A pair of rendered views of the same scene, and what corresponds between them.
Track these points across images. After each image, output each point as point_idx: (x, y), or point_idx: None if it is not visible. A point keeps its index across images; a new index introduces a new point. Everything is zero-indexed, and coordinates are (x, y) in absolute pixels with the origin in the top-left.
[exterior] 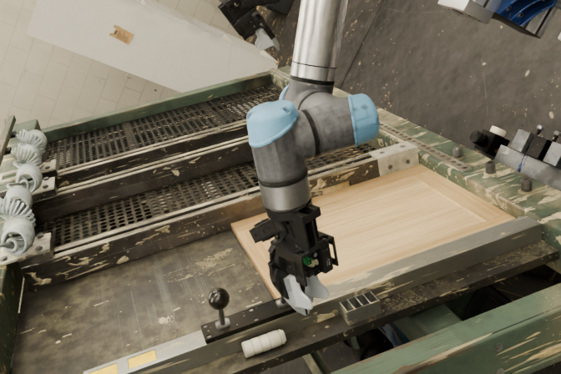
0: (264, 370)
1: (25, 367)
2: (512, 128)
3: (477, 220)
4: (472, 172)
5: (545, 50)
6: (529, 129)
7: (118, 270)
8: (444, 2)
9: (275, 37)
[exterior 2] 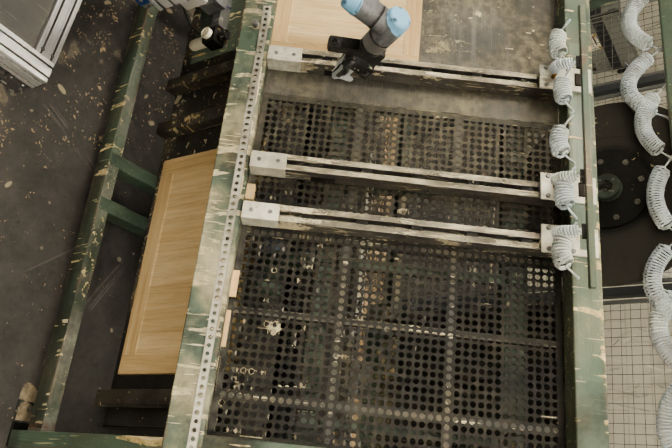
0: None
1: (548, 21)
2: (21, 236)
3: None
4: (267, 4)
5: None
6: (23, 210)
7: None
8: None
9: (337, 62)
